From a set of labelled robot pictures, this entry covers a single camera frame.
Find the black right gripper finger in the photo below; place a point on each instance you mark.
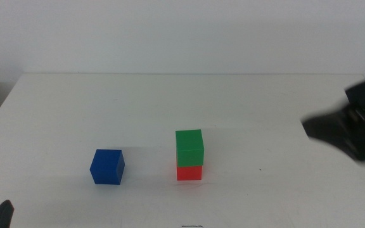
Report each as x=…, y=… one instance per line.
x=325, y=128

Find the blue cube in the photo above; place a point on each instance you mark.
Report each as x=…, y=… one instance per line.
x=107, y=167

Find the green cube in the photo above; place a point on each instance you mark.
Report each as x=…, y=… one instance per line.
x=189, y=148

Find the red cube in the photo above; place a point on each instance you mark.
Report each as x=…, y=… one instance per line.
x=189, y=173

